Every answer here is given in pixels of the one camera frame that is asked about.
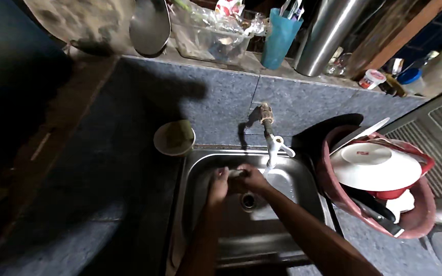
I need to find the person's right hand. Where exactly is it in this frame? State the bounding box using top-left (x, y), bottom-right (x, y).
top-left (237, 164), bottom-right (272, 195)

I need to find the person's left hand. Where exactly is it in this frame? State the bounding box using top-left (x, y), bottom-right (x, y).
top-left (207, 166), bottom-right (230, 208)

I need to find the person's right forearm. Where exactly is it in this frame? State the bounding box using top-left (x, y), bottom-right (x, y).
top-left (260, 186), bottom-right (383, 276)

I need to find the person's left forearm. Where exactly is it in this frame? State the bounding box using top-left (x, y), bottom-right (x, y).
top-left (176, 201), bottom-right (225, 276)

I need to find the white tap with brass fitting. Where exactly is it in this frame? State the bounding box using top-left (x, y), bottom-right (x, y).
top-left (260, 102), bottom-right (296, 169)

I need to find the yellow green sponge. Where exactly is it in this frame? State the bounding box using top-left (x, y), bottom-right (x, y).
top-left (167, 120), bottom-right (193, 150)

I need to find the stainless steel sink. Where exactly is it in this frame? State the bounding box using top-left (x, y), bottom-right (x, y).
top-left (166, 147), bottom-right (337, 275)

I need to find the round white tub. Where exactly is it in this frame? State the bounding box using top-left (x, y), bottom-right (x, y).
top-left (153, 121), bottom-right (196, 157)

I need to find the clear plastic container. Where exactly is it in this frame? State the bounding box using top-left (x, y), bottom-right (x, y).
top-left (170, 13), bottom-right (253, 65)

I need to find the white flat plate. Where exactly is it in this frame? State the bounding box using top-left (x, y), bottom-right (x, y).
top-left (330, 117), bottom-right (391, 156)

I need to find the white bowl with red mark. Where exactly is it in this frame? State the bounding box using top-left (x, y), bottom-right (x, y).
top-left (329, 143), bottom-right (423, 192)

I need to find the teal plastic cup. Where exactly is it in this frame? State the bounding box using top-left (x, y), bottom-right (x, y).
top-left (260, 8), bottom-right (304, 70)

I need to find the pile of plastic bags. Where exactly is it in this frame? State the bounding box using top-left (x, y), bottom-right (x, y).
top-left (169, 0), bottom-right (268, 58)

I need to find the red plastic bowl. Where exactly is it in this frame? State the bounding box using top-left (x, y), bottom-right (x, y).
top-left (361, 138), bottom-right (436, 200)

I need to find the tall stainless steel cylinder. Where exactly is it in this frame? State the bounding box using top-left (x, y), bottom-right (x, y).
top-left (293, 0), bottom-right (371, 77)

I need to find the small white tub, red label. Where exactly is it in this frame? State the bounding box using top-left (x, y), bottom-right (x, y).
top-left (359, 69), bottom-right (387, 90)

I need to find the crumpled white item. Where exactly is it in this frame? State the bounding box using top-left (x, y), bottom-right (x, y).
top-left (385, 189), bottom-right (415, 224)

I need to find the dark grey oval pan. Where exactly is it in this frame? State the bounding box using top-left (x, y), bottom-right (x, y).
top-left (129, 0), bottom-right (172, 58)

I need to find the red and white packet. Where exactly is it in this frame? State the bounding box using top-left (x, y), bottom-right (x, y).
top-left (215, 0), bottom-right (245, 18)

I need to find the pink plastic basin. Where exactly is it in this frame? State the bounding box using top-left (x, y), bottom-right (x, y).
top-left (316, 125), bottom-right (436, 240)

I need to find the jar with blue lid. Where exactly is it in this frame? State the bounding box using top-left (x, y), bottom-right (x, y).
top-left (396, 67), bottom-right (426, 94)

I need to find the black handled utensil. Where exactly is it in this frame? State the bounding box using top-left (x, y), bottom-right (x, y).
top-left (341, 183), bottom-right (405, 238)

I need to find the wooden post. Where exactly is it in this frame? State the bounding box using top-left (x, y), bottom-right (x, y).
top-left (346, 0), bottom-right (442, 80)

